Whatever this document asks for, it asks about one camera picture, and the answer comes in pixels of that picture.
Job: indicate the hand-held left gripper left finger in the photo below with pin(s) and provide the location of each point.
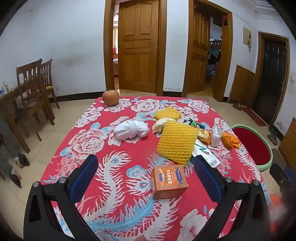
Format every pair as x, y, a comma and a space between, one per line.
84, 176

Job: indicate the small yellow foam net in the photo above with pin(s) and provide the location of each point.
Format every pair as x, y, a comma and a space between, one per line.
167, 113

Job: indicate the white plastic bag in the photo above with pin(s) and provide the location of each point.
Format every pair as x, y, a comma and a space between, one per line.
216, 136

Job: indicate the orange cardboard box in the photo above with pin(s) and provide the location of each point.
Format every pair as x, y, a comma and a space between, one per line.
168, 183

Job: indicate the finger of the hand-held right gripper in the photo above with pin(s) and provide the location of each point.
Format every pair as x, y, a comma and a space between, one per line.
277, 177
291, 175

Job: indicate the black and green wrapper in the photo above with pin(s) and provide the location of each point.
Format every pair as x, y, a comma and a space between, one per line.
192, 122

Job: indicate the black slipper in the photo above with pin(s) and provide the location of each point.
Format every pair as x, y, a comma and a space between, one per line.
23, 160
16, 180

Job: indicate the beige wall panel box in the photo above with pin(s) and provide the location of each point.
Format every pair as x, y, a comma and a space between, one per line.
246, 34

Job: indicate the orange crumpled wrapper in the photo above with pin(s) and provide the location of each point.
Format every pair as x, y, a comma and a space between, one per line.
229, 140

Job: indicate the white paper label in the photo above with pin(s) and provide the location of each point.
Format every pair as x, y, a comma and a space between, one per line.
204, 154

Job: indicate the white light switch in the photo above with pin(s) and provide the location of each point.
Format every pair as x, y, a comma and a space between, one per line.
293, 78

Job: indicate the orange snack packet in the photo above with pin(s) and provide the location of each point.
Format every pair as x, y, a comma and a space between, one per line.
203, 136

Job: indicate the low wooden wall cabinet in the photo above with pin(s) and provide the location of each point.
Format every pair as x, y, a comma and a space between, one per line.
241, 85

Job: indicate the orange plastic bag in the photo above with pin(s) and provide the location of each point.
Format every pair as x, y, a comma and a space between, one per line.
275, 208

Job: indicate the large paper ball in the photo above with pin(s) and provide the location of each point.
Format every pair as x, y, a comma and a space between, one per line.
130, 129

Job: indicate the red floral tablecloth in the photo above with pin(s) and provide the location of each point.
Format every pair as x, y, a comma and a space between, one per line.
115, 150

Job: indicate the wooden side cabinet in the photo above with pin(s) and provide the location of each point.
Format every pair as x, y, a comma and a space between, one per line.
289, 146

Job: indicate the brown shoe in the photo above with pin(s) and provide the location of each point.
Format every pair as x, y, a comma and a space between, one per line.
237, 107

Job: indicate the wooden dining table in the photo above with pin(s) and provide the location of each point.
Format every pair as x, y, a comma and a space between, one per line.
10, 102

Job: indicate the red basin with green rim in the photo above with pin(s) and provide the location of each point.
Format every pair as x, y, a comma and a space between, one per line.
252, 146

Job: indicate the red doormat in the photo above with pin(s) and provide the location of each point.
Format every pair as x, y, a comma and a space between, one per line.
254, 116

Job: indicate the small crumpled paper wad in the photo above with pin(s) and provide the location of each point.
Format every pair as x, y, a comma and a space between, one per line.
159, 125

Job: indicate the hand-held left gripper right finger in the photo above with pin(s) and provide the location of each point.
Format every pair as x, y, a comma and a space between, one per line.
207, 178

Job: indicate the small bottles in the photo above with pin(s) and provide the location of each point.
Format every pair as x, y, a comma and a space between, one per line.
4, 89

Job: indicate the large yellow foam net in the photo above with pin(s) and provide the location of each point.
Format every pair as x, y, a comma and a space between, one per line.
177, 141

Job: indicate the wooden chair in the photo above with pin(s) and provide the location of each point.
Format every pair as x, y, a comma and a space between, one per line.
49, 78
30, 92

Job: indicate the dark entrance door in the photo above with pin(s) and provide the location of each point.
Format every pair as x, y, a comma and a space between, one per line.
270, 78

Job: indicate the red apple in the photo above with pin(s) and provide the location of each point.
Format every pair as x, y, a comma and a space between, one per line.
111, 97

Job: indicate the light wooden panel door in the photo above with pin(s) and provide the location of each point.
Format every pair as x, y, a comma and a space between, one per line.
197, 53
138, 51

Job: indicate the pair of dark shoes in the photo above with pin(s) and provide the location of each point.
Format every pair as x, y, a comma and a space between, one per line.
274, 134

